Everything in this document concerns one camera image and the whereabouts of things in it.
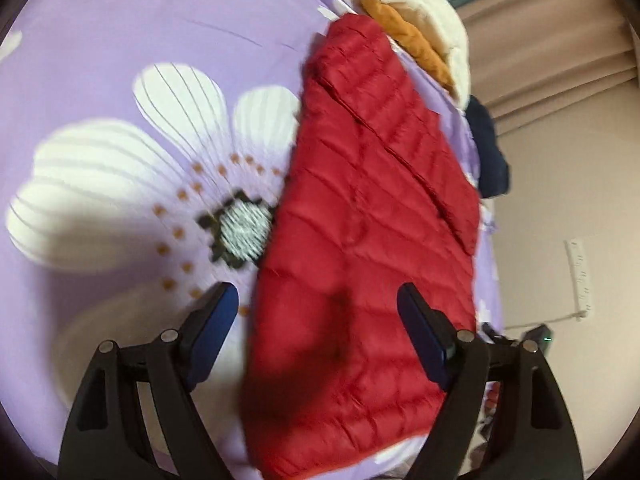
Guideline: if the white cable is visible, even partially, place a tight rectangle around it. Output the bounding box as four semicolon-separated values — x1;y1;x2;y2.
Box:
505;311;585;329

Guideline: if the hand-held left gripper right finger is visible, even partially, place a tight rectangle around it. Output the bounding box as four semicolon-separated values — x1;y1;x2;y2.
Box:
396;282;585;480

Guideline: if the white wall power strip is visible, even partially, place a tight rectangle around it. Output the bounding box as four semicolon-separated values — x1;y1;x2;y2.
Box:
565;237;594;318

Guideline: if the purple floral bed sheet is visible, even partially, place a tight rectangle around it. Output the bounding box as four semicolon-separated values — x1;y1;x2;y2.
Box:
0;0;506;478

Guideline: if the navy blue garment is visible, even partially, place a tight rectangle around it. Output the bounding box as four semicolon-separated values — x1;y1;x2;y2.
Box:
465;95;511;198

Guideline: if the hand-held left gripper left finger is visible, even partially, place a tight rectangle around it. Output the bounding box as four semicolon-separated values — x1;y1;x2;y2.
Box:
57;281;240;480

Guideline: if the beige curtain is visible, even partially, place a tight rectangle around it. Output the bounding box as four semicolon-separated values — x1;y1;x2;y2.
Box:
457;0;640;138

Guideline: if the red puffer jacket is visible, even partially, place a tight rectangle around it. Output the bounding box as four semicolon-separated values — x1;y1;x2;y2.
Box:
240;12;483;480

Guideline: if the orange garment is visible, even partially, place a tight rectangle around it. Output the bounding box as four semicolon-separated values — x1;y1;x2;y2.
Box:
361;0;456;88

